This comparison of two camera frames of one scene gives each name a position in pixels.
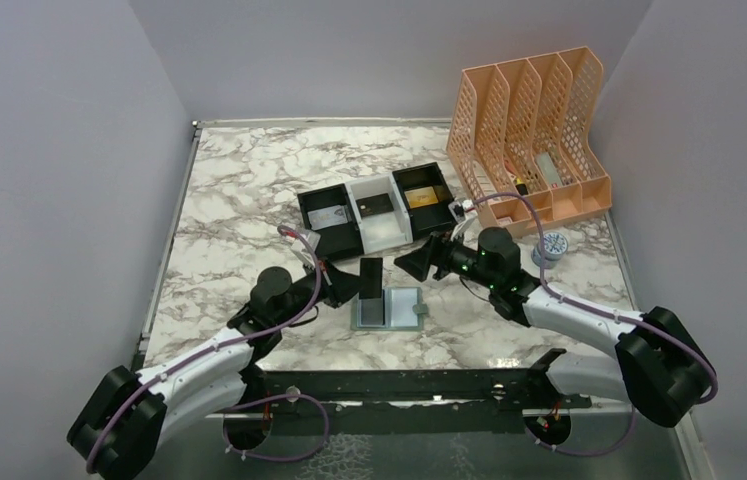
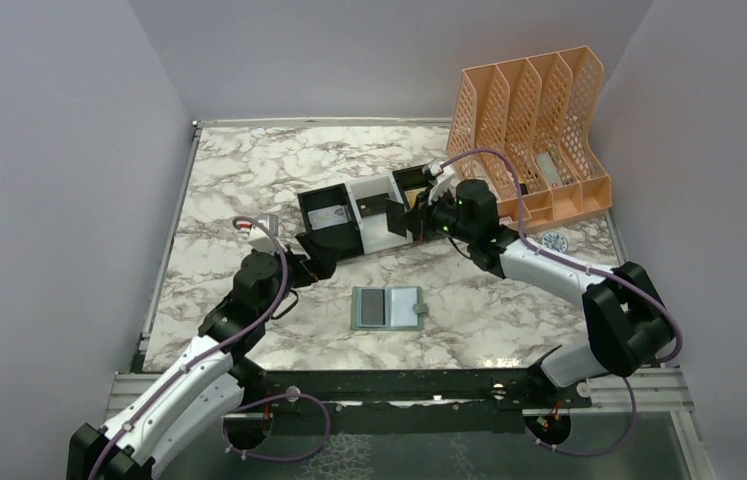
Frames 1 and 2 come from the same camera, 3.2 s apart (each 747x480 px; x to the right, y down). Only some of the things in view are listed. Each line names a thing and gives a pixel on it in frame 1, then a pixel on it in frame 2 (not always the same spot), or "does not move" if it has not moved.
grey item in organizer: (550, 170) does not move
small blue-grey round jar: (555, 245) does not move
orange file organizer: (520, 142) does not move
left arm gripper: (338, 286) to (321, 260)
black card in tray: (374, 205) does not move
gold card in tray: (421, 197) does not move
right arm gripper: (434, 252) to (420, 216)
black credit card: (370, 281) to (395, 212)
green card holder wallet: (398, 309) does not move
